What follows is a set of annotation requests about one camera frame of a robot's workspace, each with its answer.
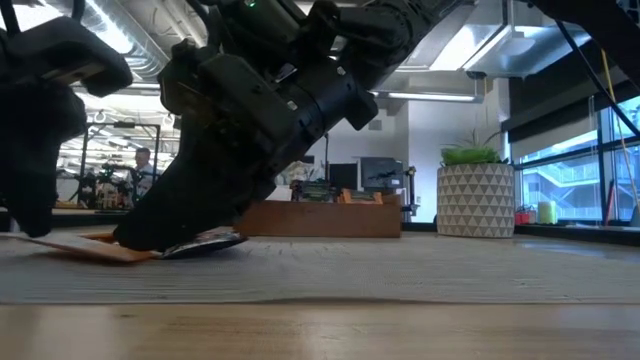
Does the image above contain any yellow cord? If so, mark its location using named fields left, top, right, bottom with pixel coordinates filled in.
left=599, top=46, right=640, bottom=211

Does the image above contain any black background station frame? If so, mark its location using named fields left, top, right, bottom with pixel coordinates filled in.
left=87, top=120, right=163, bottom=209

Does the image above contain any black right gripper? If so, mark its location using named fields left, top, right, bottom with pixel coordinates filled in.
left=112, top=0, right=380, bottom=254

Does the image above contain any person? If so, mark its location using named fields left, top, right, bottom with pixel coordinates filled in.
left=127, top=146, right=164, bottom=201

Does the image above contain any succulent in white patterned pot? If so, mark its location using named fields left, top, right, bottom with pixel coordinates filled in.
left=436, top=128, right=516, bottom=239

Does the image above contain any yellow-green cup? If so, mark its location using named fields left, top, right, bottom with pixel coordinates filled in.
left=536, top=200, right=558, bottom=226

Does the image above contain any long ceiling light bar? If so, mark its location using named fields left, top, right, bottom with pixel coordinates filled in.
left=372, top=89, right=479, bottom=104

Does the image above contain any wooden tea organizer box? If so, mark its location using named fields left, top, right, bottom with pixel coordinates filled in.
left=232, top=192, right=404, bottom=240

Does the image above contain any black computer monitor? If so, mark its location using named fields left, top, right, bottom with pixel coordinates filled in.
left=359, top=156, right=406, bottom=194

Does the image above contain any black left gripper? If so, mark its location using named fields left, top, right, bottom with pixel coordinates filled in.
left=0, top=16, right=135, bottom=240

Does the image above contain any grey woven placemat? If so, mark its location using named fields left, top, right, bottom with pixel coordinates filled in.
left=0, top=229, right=640, bottom=306

